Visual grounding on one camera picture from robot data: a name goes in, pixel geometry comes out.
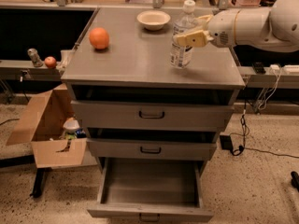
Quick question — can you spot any black remote on shelf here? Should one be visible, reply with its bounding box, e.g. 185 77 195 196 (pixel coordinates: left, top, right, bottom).
252 63 265 75

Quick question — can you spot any small red apple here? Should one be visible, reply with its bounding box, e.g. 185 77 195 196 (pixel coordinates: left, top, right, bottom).
44 56 57 68

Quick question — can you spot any white power strip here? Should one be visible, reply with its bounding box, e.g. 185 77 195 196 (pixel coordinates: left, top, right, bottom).
270 64 299 75

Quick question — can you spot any orange fruit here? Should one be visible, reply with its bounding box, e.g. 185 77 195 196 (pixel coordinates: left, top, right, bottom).
89 27 109 49

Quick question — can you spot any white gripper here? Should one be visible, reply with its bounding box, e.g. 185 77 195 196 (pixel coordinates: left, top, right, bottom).
174 9 239 48

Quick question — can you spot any bottom grey drawer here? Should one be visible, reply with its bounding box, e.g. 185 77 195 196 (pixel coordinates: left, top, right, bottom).
88 158 213 224

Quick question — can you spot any grey metal drawer cabinet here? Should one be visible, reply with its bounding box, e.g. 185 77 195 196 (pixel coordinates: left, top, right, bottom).
60 7 246 224

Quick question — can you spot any white bowl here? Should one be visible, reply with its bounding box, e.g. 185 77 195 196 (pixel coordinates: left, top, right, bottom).
137 10 171 31

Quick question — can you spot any middle grey drawer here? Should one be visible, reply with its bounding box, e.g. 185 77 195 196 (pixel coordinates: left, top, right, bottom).
88 128 216 161

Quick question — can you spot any black power adapter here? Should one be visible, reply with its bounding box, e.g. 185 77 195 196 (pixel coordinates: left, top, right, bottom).
220 135 233 151

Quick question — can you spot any top grey drawer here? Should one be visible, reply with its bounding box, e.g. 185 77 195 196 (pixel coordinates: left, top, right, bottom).
72 85 233 132

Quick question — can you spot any grey drawer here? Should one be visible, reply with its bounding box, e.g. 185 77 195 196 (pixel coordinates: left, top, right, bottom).
72 85 233 132
88 158 213 224
88 128 216 161

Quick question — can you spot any brown cardboard box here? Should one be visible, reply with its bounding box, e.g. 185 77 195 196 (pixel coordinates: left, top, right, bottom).
7 84 86 168

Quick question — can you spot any small grey figurine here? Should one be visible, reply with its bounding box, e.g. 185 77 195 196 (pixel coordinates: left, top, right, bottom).
27 49 43 67

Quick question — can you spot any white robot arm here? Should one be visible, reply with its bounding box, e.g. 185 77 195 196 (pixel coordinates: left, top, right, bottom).
174 0 299 52

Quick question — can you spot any black power cable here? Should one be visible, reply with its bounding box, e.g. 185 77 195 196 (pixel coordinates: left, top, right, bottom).
231 100 299 161

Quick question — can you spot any white cup in box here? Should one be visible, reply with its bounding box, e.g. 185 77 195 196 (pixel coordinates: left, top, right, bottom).
63 119 80 133

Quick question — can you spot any clear plastic water bottle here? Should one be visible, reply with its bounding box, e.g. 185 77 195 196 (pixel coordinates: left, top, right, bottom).
170 0 198 69

